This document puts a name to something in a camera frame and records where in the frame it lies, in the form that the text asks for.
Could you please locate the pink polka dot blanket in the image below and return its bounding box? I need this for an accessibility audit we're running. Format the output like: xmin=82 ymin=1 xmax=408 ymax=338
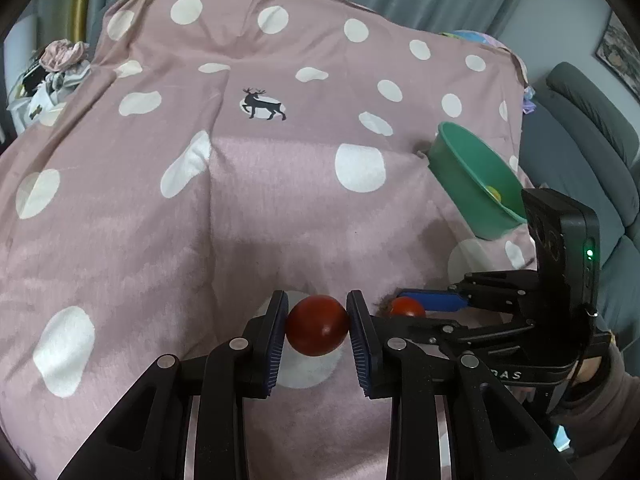
xmin=0 ymin=0 xmax=551 ymax=480

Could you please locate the oblong red tomato with stem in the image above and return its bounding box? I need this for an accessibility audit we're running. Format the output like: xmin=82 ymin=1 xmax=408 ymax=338
xmin=375 ymin=296 xmax=427 ymax=320

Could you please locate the pile of clothes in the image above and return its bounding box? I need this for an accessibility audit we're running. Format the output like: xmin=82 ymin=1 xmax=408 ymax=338
xmin=7 ymin=39 xmax=94 ymax=133

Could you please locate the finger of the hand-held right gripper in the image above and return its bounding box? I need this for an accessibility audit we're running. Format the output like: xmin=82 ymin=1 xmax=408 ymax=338
xmin=372 ymin=312 xmax=556 ymax=358
xmin=395 ymin=270 xmax=543 ymax=313

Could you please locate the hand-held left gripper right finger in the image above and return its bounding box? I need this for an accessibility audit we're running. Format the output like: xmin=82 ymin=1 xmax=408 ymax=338
xmin=346 ymin=290 xmax=576 ymax=480

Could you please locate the green plastic bowl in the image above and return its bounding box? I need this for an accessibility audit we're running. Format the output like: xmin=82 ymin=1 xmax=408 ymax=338
xmin=428 ymin=121 xmax=530 ymax=241

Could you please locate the round red tomato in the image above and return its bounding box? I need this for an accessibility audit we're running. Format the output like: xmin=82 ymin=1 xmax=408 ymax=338
xmin=286 ymin=296 xmax=350 ymax=357

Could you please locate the framed wall picture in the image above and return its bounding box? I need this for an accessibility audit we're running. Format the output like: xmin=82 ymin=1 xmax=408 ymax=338
xmin=595 ymin=10 xmax=640 ymax=98

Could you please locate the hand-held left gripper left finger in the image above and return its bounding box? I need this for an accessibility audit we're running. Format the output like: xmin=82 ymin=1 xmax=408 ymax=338
xmin=57 ymin=290 xmax=290 ymax=480

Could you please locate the yellow patterned curtain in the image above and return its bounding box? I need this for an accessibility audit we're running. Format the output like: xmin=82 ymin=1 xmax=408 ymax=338
xmin=70 ymin=0 xmax=101 ymax=45

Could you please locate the grey sofa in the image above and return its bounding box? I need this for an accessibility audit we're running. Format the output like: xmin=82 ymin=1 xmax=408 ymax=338
xmin=520 ymin=61 xmax=640 ymax=321

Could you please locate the person's right forearm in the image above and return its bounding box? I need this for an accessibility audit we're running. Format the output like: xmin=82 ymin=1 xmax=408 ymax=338
xmin=550 ymin=342 xmax=640 ymax=461

